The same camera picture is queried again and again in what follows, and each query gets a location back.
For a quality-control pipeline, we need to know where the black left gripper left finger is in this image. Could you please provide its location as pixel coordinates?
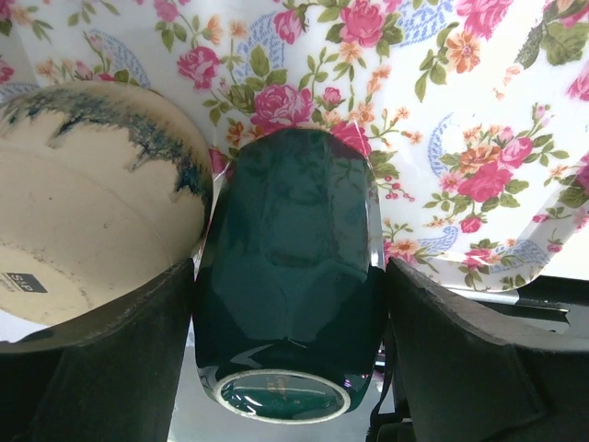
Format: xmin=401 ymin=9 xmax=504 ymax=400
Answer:
xmin=1 ymin=260 xmax=194 ymax=441

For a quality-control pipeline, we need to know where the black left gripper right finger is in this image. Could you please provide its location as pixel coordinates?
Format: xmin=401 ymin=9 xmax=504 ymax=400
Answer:
xmin=385 ymin=256 xmax=589 ymax=442

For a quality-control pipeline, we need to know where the cream speckled mug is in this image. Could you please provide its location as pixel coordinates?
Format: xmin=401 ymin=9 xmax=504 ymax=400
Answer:
xmin=1 ymin=81 xmax=214 ymax=326

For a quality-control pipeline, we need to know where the dark green mug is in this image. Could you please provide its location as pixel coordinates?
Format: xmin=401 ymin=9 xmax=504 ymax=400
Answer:
xmin=193 ymin=128 xmax=387 ymax=425

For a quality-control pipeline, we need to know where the floral pattern tray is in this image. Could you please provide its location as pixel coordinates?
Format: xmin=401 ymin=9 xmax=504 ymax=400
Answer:
xmin=1 ymin=1 xmax=588 ymax=292

